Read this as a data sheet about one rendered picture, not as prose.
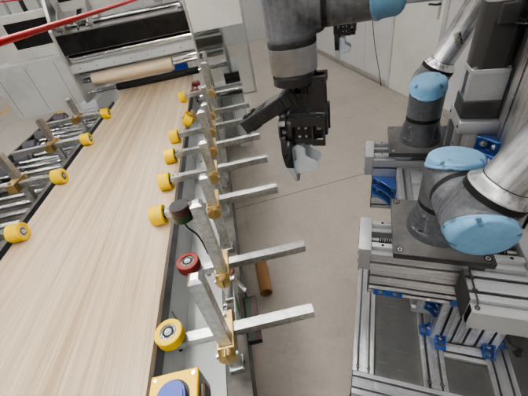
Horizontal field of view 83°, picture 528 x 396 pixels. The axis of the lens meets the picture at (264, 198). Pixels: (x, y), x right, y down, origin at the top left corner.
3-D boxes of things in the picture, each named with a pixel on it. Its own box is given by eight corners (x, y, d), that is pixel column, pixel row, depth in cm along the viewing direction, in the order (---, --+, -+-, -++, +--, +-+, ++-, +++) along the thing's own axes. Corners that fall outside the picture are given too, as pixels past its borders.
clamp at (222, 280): (229, 257, 112) (227, 248, 109) (232, 286, 102) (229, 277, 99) (215, 260, 112) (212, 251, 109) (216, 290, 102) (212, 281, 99)
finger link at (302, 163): (318, 189, 58) (316, 148, 52) (288, 188, 60) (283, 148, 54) (320, 180, 60) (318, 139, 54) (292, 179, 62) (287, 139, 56)
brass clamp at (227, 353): (236, 317, 93) (233, 308, 90) (240, 361, 82) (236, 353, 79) (218, 321, 93) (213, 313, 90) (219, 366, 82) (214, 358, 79)
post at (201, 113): (226, 186, 174) (203, 108, 145) (227, 189, 172) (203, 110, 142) (221, 187, 174) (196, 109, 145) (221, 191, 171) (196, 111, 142)
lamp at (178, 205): (209, 247, 99) (189, 196, 86) (209, 259, 95) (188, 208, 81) (192, 251, 99) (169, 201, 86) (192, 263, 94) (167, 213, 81)
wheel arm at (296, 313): (311, 309, 91) (310, 301, 88) (315, 319, 88) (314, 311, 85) (172, 342, 90) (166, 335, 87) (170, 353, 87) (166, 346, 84)
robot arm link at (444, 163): (463, 183, 77) (478, 136, 69) (484, 218, 67) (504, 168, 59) (412, 185, 80) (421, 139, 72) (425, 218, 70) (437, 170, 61)
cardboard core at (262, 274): (264, 252, 210) (271, 287, 186) (265, 259, 215) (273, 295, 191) (253, 254, 210) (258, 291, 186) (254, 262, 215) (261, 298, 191)
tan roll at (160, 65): (225, 57, 307) (221, 44, 300) (225, 60, 297) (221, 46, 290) (88, 86, 304) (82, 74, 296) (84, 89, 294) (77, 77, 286)
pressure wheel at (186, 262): (207, 269, 113) (198, 248, 106) (207, 286, 107) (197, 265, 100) (186, 273, 113) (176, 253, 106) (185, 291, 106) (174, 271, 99)
